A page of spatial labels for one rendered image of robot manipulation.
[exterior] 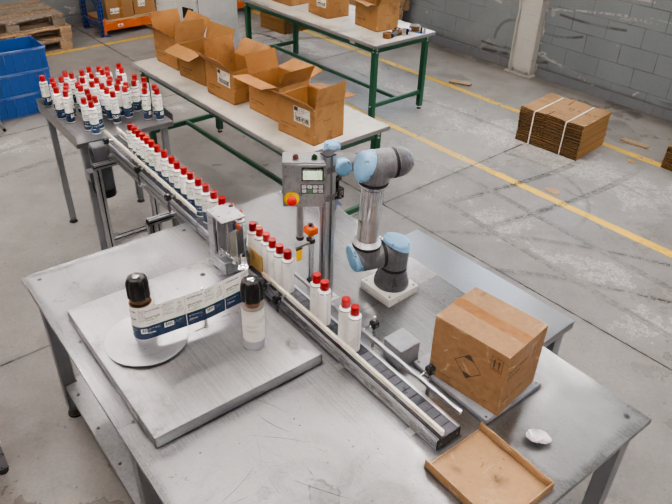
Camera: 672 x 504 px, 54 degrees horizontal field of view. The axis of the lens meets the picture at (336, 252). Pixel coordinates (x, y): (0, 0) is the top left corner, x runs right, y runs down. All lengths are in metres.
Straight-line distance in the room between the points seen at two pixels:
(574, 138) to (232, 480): 4.78
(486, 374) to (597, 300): 2.30
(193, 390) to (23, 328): 2.04
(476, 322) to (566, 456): 0.52
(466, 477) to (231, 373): 0.88
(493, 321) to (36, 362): 2.59
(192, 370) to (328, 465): 0.61
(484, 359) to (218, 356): 0.95
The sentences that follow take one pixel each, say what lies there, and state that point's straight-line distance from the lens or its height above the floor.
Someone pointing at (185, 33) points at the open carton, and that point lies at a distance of 5.55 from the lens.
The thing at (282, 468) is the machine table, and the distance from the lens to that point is 2.21.
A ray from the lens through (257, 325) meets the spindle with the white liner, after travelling 2.44.
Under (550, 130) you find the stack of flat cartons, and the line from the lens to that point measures 6.34.
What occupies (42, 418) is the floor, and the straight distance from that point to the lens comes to 3.70.
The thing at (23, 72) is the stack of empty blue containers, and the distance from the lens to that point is 7.01.
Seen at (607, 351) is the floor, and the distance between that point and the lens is 4.16.
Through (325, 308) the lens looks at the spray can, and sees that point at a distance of 2.54.
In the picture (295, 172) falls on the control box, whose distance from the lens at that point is 2.47.
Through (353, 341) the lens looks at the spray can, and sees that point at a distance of 2.45.
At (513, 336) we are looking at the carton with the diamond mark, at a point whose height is 1.12.
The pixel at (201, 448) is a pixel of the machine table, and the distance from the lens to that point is 2.28.
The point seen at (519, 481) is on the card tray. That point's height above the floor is 0.83.
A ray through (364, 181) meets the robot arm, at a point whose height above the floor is 1.42.
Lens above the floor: 2.57
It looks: 34 degrees down
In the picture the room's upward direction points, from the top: 2 degrees clockwise
